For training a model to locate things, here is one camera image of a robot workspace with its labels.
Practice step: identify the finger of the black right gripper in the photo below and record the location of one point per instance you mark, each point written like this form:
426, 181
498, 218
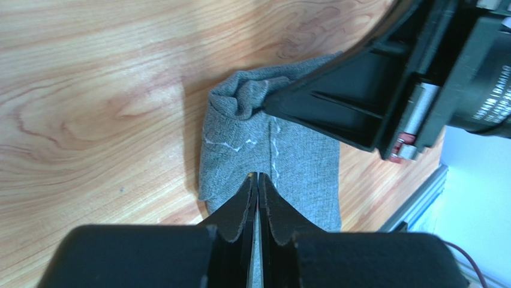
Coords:
395, 24
350, 98

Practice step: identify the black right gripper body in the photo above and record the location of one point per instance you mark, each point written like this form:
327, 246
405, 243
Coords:
463, 78

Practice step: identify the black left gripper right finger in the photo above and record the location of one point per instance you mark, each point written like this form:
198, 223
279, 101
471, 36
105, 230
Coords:
359, 259

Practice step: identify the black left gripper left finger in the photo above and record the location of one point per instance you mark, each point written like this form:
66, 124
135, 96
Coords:
159, 255

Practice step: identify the grey cloth napkin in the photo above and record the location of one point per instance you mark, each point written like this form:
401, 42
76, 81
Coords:
239, 138

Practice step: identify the aluminium frame rail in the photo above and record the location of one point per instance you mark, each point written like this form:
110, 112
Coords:
417, 212

